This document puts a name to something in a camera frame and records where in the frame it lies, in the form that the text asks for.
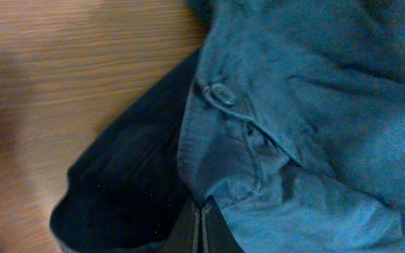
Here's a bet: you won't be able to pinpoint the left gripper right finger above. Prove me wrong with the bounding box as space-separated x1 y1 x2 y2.
160 197 244 253

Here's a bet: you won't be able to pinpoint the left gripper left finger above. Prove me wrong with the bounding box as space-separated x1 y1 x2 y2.
50 53 198 252

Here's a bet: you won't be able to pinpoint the navy blue shorts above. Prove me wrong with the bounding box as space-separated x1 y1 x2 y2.
178 0 405 252

